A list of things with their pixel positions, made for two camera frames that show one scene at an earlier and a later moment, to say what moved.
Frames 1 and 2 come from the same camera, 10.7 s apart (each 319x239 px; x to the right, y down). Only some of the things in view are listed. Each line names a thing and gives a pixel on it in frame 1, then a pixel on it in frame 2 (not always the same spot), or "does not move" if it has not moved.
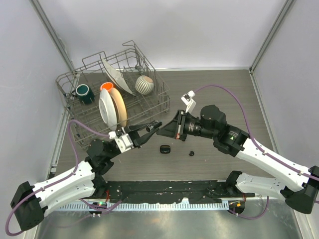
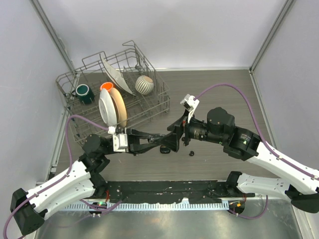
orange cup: [107, 85] does not move
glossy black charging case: [165, 149] does not move
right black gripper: [176, 128] → [172, 139]
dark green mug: [84, 94] does not move
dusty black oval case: [150, 127] → [154, 138]
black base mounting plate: [153, 191] does not move
